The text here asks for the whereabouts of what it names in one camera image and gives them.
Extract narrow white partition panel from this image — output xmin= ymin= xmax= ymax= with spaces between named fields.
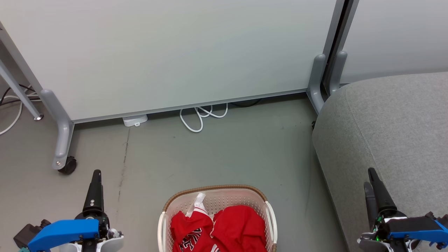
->
xmin=340 ymin=0 xmax=448 ymax=84

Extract short grey partition foot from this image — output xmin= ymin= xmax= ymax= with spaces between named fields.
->
xmin=328 ymin=51 xmax=348 ymax=96
xmin=307 ymin=54 xmax=328 ymax=114

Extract looped white cable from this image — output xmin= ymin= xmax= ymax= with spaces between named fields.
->
xmin=180 ymin=103 xmax=229 ymax=133

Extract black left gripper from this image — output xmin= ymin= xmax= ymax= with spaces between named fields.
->
xmin=74 ymin=169 xmax=110 ymax=242

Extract black floor cables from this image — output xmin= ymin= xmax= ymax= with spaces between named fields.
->
xmin=0 ymin=83 xmax=40 ymax=106

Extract long grey partition foot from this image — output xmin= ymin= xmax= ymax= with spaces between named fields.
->
xmin=40 ymin=89 xmax=75 ymax=171

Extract cream plastic laundry basket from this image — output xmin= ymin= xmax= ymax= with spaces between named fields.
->
xmin=157 ymin=185 xmax=278 ymax=252

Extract thin grey metal table leg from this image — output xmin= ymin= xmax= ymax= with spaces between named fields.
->
xmin=0 ymin=60 xmax=44 ymax=121

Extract black cable under partition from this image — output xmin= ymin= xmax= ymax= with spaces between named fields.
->
xmin=229 ymin=99 xmax=263 ymax=107

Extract red sports jersey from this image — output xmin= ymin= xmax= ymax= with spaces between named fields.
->
xmin=170 ymin=205 xmax=268 ymax=252

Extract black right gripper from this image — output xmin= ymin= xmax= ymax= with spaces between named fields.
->
xmin=364 ymin=168 xmax=407 ymax=243

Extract large white partition panel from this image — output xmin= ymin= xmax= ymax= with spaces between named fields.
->
xmin=0 ymin=0 xmax=337 ymax=124

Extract white floor cable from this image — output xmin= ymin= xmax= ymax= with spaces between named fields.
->
xmin=0 ymin=92 xmax=32 ymax=136

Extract grey fabric sofa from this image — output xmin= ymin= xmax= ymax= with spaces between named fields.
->
xmin=312 ymin=72 xmax=448 ymax=252

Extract white power adapter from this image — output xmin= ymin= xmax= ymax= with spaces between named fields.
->
xmin=122 ymin=114 xmax=148 ymax=127

